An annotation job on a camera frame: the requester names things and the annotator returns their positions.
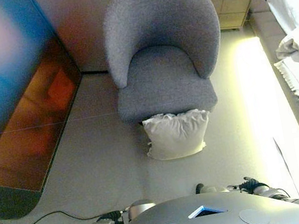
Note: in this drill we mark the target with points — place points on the white frilled cushion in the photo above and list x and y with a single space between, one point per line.
175 137

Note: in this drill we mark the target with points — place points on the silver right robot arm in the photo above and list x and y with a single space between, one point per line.
269 191

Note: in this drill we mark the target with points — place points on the grey fabric armchair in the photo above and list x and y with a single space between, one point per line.
167 80

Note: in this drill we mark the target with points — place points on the silver left robot leg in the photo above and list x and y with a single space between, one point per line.
140 207

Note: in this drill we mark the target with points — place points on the light wooden nightstand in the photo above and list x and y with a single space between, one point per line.
230 6

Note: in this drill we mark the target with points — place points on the silver robot leg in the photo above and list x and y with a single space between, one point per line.
212 188
140 207

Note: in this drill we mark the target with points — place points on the silver right robot leg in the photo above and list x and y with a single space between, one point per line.
212 188

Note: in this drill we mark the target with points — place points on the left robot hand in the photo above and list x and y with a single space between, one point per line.
115 214

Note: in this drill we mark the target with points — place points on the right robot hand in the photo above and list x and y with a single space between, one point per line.
252 184

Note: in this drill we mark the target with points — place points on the dark framed glossy panel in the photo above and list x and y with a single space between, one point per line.
11 98

